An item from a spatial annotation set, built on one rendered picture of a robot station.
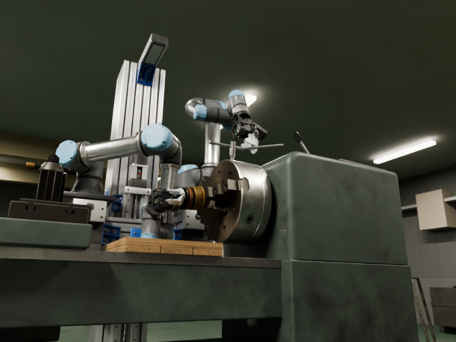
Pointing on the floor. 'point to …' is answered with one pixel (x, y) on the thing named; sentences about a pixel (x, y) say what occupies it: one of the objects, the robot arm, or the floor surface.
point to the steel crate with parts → (444, 308)
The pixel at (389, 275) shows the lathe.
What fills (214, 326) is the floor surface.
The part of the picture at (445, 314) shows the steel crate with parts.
